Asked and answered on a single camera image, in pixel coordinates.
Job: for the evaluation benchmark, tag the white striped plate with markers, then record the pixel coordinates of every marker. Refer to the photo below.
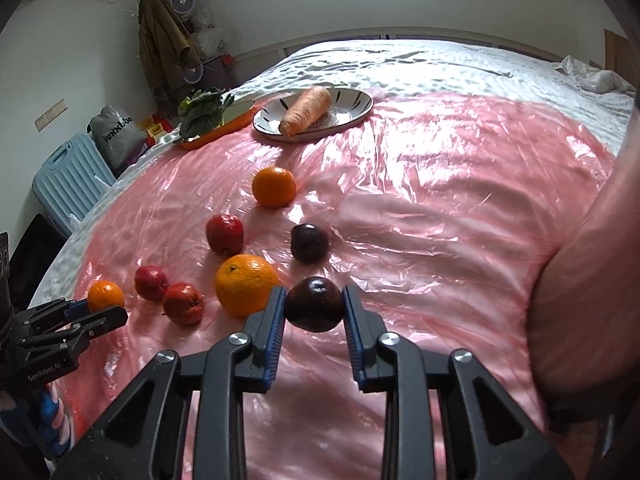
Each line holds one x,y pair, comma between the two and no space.
347,107

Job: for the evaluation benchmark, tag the small orange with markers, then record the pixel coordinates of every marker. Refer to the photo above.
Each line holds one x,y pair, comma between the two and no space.
105,294

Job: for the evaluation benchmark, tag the pink plastic sheet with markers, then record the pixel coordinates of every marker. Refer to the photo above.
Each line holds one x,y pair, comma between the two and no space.
425,210

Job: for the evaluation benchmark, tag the white fan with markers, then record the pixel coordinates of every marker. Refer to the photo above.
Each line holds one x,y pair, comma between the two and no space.
181,1

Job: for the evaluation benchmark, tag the orange tray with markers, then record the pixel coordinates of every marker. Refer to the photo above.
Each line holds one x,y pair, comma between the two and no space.
227,125

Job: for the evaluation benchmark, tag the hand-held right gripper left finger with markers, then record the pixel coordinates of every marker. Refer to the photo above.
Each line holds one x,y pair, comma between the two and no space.
272,340

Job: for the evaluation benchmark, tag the brown coat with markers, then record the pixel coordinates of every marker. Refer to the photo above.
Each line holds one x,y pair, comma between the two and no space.
160,45

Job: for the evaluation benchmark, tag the light blue suitcase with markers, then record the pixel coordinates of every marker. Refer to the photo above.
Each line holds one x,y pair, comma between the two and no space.
65,180

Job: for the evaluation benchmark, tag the small red apple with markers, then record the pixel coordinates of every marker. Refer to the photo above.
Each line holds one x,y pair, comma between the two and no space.
182,303
150,282

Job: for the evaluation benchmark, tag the carrot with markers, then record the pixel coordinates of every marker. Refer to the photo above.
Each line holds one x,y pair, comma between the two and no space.
305,110

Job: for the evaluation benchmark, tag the wooden headboard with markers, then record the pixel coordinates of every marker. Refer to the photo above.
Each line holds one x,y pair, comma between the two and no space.
616,50

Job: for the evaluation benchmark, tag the crumpled white blanket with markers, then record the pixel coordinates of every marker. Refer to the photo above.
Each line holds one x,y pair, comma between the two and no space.
595,77

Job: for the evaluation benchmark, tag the white bed sheet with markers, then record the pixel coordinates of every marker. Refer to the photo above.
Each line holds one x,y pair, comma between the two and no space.
400,65

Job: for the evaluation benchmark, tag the dark cloth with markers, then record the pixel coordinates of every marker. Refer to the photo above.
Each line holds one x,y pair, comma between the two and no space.
30,255

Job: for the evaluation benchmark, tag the large red apple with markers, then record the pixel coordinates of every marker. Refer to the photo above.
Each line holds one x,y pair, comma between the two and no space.
225,234

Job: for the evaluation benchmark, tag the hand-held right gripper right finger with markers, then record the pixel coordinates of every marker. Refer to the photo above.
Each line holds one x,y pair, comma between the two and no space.
352,340

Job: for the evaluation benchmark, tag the red and yellow box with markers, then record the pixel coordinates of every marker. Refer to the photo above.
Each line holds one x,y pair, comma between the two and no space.
155,129

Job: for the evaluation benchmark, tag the white wall socket strip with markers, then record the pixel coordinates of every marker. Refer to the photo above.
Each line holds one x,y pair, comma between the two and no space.
50,114

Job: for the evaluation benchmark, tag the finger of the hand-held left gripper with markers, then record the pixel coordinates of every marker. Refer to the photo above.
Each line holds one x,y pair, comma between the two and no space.
77,308
105,321

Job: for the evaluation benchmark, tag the dark purple plum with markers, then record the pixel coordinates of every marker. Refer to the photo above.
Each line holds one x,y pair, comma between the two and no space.
310,242
314,307

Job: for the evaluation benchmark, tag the white plastic bag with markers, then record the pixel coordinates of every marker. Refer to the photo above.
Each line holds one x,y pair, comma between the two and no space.
207,35

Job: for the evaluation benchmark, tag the grey bag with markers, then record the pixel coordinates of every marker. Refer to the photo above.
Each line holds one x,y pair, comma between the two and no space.
117,135

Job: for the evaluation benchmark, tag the leafy green vegetable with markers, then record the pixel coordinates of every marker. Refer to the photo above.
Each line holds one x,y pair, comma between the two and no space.
200,112

